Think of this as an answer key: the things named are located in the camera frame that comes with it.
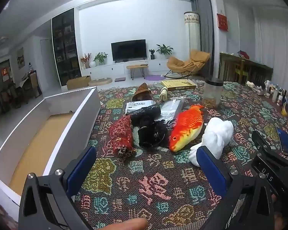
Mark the yellow green chair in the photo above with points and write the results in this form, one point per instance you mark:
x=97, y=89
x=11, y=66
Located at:
x=242, y=70

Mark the clear jar black lid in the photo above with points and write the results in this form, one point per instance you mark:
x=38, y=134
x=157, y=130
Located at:
x=211, y=95

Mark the black lace bundle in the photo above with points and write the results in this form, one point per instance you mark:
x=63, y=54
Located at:
x=151, y=134

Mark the round ceiling vent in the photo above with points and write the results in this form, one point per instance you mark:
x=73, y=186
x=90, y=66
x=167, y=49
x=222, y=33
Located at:
x=2, y=40

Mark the red patterned cloth roll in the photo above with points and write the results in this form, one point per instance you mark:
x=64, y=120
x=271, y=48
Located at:
x=120, y=136

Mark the purple floor mat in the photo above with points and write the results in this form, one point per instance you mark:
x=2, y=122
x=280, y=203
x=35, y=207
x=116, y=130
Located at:
x=154, y=77

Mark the flat screen television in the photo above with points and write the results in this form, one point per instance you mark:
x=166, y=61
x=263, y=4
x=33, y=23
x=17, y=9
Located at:
x=128, y=50

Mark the printed woven blanket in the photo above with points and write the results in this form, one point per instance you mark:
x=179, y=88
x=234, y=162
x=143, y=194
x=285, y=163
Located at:
x=146, y=163

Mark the grey white packet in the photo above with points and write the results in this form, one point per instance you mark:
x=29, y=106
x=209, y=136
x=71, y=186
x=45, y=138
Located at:
x=136, y=105

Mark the white cardboard box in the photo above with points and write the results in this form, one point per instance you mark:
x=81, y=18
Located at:
x=62, y=104

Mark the brown knitted hat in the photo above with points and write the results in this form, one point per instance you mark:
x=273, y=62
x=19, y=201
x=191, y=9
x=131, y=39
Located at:
x=142, y=92

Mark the large leafy potted plant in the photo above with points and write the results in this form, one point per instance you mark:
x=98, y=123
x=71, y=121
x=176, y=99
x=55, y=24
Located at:
x=164, y=50

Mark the clear plastic bag grey item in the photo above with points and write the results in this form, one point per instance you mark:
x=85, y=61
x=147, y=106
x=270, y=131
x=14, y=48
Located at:
x=170, y=109

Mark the mustard rocking armchair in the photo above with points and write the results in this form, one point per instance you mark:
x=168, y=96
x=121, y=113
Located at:
x=182, y=64

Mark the dark glass display cabinet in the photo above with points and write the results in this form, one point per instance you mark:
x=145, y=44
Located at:
x=66, y=48

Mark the red door poster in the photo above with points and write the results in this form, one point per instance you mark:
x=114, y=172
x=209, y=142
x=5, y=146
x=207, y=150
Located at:
x=5, y=74

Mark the grey floor mat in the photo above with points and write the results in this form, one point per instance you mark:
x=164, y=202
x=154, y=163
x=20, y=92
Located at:
x=120, y=79

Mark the white round vase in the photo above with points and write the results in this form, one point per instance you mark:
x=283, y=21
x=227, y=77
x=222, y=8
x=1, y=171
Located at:
x=92, y=64

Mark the white sheer curtain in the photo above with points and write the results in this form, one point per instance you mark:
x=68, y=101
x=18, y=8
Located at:
x=276, y=40

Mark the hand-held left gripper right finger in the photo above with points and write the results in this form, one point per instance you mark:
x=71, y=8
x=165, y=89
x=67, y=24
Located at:
x=211, y=172

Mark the white television cabinet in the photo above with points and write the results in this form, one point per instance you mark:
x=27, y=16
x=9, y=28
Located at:
x=103, y=70

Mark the yellow flat box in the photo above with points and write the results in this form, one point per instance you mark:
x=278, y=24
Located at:
x=178, y=84

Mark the wooden coffee table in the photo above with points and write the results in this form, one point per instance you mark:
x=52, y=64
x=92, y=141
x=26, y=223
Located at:
x=136, y=66

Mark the red wall decoration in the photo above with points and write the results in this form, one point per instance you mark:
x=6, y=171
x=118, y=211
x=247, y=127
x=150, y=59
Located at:
x=222, y=22

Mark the red cloth item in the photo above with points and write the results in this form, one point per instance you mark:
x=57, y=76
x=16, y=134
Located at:
x=243, y=54

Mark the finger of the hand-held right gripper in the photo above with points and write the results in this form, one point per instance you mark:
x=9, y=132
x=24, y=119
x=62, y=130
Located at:
x=260, y=140

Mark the orange plush fish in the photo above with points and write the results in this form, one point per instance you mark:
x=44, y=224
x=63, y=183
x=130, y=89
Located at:
x=186, y=129

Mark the green potted plant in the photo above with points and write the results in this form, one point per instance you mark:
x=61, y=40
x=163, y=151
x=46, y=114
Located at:
x=100, y=58

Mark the grey curtain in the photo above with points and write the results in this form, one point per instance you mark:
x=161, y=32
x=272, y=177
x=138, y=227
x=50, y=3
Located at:
x=205, y=21

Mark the beige crumpled bag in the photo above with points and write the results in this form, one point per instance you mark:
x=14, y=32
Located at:
x=252, y=85

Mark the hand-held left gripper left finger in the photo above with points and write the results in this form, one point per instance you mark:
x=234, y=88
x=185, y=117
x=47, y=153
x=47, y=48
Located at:
x=82, y=166

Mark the wooden dining table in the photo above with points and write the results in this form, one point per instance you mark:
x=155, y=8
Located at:
x=21, y=83

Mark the white tower air conditioner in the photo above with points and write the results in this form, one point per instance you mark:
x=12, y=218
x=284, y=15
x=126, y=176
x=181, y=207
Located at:
x=192, y=33

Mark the person's left hand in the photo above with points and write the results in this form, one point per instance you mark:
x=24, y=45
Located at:
x=127, y=224

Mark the red flower arrangement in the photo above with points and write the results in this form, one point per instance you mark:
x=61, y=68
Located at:
x=85, y=58

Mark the white plush toy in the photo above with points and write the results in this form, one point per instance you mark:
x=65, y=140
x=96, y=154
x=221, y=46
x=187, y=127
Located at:
x=216, y=134

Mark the small plant dark pot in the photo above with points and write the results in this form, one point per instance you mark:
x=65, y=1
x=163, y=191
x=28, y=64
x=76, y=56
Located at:
x=152, y=55

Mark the beige cloth roll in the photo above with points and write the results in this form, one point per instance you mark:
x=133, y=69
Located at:
x=163, y=94

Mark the row of bottles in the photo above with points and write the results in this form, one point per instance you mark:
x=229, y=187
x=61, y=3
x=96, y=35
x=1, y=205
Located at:
x=278, y=95

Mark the framed wall picture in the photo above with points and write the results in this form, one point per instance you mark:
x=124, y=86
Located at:
x=21, y=58

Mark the beige oval pet bed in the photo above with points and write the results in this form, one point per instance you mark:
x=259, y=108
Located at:
x=100, y=81

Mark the brown cardboard box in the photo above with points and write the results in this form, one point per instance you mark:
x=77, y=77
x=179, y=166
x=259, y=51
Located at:
x=78, y=83

